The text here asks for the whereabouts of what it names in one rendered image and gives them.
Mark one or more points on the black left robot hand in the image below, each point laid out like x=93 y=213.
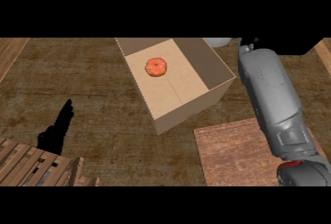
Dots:
x=57 y=135

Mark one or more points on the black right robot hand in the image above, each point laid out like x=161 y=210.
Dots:
x=248 y=41

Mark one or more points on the brown wooden cutting board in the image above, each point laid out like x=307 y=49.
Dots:
x=233 y=154

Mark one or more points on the brown cardboard box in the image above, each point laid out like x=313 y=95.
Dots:
x=190 y=87

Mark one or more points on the orange round squash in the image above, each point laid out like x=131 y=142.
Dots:
x=156 y=67

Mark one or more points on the slatted wooden crate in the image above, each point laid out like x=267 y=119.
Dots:
x=31 y=166

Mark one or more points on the pale grey rounded object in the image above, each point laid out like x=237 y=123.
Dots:
x=218 y=41

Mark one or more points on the black appliance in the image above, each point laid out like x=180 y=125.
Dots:
x=294 y=45

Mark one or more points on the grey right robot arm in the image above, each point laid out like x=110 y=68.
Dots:
x=274 y=102

